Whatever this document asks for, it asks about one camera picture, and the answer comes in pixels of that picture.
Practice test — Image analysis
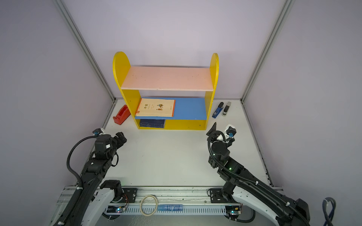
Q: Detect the blue cable loop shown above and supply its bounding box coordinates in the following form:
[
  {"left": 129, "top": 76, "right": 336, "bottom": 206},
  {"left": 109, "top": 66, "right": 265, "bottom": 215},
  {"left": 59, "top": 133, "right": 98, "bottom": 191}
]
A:
[{"left": 322, "top": 197, "right": 337, "bottom": 226}]

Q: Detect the grey black stapler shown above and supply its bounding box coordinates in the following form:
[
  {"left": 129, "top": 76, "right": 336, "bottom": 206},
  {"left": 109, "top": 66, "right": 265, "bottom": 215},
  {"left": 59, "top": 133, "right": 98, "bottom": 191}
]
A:
[{"left": 222, "top": 101, "right": 232, "bottom": 116}]

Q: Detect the black corrugated right cable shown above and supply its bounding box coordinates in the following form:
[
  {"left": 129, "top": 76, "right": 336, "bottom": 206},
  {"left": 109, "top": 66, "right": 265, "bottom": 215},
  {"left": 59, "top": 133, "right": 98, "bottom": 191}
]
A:
[{"left": 207, "top": 130, "right": 309, "bottom": 226}]

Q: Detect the large dark blue book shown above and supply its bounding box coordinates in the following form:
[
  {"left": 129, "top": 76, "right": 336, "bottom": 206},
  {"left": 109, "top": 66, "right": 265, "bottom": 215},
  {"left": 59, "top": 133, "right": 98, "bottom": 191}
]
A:
[{"left": 140, "top": 119, "right": 165, "bottom": 129}]

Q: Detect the yellow blue pink bookshelf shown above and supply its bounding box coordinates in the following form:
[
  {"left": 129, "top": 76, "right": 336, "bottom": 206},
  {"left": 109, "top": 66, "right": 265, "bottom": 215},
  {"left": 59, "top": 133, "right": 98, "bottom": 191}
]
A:
[{"left": 113, "top": 51, "right": 220, "bottom": 131}]

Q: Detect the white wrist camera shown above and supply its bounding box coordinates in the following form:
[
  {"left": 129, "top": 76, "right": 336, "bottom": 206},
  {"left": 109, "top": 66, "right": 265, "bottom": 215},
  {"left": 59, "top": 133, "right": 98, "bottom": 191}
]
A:
[
  {"left": 92, "top": 128, "right": 104, "bottom": 137},
  {"left": 224, "top": 124, "right": 237, "bottom": 141}
]

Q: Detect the black corrugated left cable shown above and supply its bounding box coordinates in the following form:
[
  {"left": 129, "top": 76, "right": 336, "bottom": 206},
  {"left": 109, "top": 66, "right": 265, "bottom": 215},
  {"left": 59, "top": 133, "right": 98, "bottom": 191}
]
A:
[{"left": 66, "top": 135, "right": 98, "bottom": 187}]

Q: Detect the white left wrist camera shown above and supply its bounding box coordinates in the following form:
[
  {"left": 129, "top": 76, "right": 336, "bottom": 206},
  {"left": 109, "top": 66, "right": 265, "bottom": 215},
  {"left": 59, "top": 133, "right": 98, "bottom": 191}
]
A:
[{"left": 92, "top": 128, "right": 104, "bottom": 137}]

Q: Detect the black corrugated cable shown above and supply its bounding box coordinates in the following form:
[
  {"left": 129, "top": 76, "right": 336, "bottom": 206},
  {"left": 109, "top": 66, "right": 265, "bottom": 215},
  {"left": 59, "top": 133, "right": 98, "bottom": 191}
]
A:
[
  {"left": 207, "top": 130, "right": 309, "bottom": 226},
  {"left": 66, "top": 135, "right": 98, "bottom": 187}
]

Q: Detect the blue label strip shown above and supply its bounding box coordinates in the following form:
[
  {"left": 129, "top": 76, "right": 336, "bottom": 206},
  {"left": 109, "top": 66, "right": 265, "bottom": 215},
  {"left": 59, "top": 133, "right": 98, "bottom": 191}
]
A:
[{"left": 157, "top": 204, "right": 183, "bottom": 212}]

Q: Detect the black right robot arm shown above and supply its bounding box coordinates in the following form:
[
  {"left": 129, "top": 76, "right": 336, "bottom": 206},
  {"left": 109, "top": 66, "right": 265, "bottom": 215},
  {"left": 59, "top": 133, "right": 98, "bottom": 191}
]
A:
[{"left": 206, "top": 124, "right": 310, "bottom": 226}]

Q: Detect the red tape dispenser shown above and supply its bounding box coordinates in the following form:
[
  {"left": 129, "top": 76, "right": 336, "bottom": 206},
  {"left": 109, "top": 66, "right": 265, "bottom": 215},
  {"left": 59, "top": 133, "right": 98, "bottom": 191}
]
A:
[{"left": 113, "top": 105, "right": 131, "bottom": 125}]

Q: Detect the red-edged beige reading book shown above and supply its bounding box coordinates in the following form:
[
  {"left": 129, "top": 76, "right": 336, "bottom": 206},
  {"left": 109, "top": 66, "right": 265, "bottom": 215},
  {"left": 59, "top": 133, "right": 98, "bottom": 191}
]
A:
[{"left": 135, "top": 98, "right": 176, "bottom": 117}]

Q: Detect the masking tape roll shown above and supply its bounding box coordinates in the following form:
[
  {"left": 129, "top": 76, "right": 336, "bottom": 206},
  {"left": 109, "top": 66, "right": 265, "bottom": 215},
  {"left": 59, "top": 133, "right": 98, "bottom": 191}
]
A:
[{"left": 139, "top": 195, "right": 158, "bottom": 217}]

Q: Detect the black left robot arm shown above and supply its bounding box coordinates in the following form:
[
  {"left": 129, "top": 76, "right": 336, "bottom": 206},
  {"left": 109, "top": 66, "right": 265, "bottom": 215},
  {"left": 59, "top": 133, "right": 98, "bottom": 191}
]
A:
[{"left": 54, "top": 128, "right": 127, "bottom": 226}]

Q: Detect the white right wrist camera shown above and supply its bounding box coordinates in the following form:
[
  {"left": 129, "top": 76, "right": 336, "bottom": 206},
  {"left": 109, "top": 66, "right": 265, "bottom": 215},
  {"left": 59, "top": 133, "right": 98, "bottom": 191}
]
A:
[{"left": 224, "top": 124, "right": 237, "bottom": 141}]

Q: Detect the blue stapler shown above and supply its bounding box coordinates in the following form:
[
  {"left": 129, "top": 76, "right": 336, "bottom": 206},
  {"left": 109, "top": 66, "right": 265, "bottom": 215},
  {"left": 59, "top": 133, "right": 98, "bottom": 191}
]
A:
[{"left": 212, "top": 102, "right": 224, "bottom": 119}]

